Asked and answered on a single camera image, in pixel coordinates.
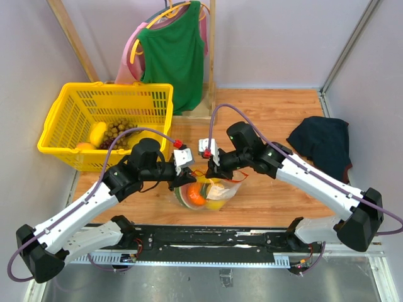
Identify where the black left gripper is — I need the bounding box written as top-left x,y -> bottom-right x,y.
141,162 -> 198,192

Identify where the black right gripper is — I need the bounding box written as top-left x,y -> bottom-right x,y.
205,148 -> 251,181

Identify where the orange persimmon toy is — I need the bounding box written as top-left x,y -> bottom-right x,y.
186,182 -> 207,206

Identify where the watermelon slice toy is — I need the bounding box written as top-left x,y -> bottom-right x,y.
174,186 -> 196,210

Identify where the yellow lemon toy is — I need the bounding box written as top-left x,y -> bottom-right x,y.
205,182 -> 227,211

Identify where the clear orange zip bag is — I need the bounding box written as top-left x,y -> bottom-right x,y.
174,168 -> 249,211

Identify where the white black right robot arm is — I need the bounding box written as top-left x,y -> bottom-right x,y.
198,121 -> 383,252

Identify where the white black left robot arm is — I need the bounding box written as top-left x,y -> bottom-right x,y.
16,138 -> 196,283

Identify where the green tank top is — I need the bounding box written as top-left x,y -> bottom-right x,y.
138,1 -> 205,116

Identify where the wooden clothes rack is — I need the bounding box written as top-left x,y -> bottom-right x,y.
47,1 -> 216,125

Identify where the dark purple grape bunch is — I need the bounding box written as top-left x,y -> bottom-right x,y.
98,140 -> 113,150

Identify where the green grape bunch toy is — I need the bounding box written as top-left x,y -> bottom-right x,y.
103,120 -> 135,150

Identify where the yellow mango toy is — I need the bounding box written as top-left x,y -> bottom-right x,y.
89,122 -> 108,147

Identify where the peach toy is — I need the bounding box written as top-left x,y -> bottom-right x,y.
76,142 -> 97,150

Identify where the dark navy cloth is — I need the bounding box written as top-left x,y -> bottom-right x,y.
287,116 -> 352,184

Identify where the pink shirt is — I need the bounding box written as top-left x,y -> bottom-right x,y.
115,7 -> 208,84

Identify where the yellow plastic basket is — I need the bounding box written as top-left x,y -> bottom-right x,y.
37,82 -> 173,172

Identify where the yellow clothes hanger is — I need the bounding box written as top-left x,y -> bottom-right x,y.
129,1 -> 210,65

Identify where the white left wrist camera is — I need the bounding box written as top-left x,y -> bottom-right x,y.
173,140 -> 195,175

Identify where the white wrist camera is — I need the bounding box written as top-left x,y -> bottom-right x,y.
198,138 -> 220,166
173,140 -> 195,175

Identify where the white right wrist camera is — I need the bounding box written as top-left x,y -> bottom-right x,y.
198,138 -> 220,166

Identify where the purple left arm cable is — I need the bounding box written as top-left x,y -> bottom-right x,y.
6,127 -> 180,282

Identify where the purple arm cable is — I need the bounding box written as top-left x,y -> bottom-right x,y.
208,103 -> 403,273
6,127 -> 180,282

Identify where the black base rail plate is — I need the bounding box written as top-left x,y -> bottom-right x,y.
84,223 -> 325,262

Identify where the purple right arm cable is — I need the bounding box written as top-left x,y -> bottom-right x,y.
208,103 -> 403,273

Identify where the aluminium frame post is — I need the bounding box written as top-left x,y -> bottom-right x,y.
321,0 -> 383,92

